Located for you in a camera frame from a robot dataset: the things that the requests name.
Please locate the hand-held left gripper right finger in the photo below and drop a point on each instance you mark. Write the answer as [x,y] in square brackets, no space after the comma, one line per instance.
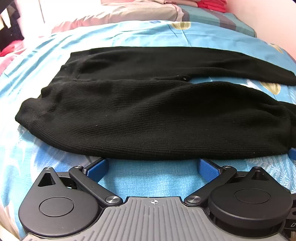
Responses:
[205,168]

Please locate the blue grey striped pillow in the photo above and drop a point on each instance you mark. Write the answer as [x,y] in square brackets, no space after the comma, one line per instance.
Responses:
[219,20]

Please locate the blue printed bedsheet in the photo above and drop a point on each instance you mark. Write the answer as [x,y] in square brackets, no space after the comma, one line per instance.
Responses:
[34,60]

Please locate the pink beige blanket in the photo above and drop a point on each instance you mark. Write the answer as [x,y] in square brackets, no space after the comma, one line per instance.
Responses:
[115,14]

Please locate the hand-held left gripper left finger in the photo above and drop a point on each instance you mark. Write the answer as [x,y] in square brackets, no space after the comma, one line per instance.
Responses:
[100,168]

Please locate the dark hanging clothes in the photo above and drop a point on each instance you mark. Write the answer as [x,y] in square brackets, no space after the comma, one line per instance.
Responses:
[11,32]

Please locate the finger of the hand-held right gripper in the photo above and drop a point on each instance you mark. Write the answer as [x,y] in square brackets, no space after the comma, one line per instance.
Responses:
[292,153]

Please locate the black ribbed pants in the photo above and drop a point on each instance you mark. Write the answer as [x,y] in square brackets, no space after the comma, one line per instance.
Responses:
[138,115]

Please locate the red pink cloth pile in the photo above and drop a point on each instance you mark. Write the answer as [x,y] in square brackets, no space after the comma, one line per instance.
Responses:
[11,49]

